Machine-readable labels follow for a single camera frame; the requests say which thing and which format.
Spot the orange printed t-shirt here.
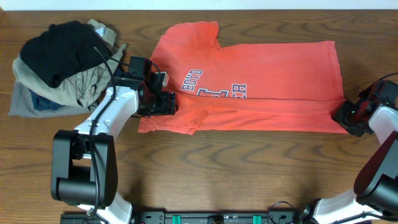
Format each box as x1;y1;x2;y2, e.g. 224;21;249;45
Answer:
139;21;345;135

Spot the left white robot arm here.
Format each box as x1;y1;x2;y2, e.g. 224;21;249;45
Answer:
50;72;177;223

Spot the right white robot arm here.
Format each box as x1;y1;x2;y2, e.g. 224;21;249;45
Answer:
310;105;397;223

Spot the khaki folded garment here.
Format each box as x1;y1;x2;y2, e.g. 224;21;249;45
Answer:
12;19;126;108

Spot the black folded garment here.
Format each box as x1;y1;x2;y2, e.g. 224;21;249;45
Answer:
20;21;111;88

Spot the navy blue folded garment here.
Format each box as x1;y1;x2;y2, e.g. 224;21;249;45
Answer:
29;90;63;111

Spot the grey folded garment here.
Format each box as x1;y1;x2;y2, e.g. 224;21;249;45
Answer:
9;82;98;118

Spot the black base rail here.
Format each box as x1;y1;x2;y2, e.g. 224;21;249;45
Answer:
59;205;317;224

